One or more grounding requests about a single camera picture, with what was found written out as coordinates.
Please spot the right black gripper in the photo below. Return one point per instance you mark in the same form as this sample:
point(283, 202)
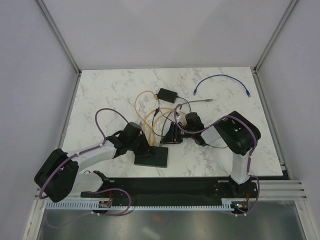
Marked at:
point(172, 137)

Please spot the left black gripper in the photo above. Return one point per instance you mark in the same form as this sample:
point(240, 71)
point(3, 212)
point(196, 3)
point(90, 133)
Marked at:
point(145, 149)

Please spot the black network switch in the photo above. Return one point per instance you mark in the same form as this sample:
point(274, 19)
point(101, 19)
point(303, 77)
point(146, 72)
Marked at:
point(157, 157)

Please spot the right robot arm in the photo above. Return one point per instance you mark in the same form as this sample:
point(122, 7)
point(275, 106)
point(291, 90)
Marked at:
point(240, 135)

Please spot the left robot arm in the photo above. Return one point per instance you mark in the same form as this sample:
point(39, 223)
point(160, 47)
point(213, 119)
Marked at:
point(60, 174)

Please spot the black power adapter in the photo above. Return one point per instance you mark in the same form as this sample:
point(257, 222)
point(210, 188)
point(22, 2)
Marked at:
point(167, 95)

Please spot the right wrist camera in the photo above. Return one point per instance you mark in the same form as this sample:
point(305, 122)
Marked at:
point(181, 117)

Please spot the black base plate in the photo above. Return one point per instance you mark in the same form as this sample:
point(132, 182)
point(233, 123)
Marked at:
point(122, 197)

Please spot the white slotted cable duct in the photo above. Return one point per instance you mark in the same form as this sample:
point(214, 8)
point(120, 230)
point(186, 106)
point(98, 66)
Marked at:
point(98, 206)

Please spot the aluminium frame rail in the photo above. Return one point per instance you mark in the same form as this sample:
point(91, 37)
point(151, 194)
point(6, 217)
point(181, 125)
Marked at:
point(282, 190)

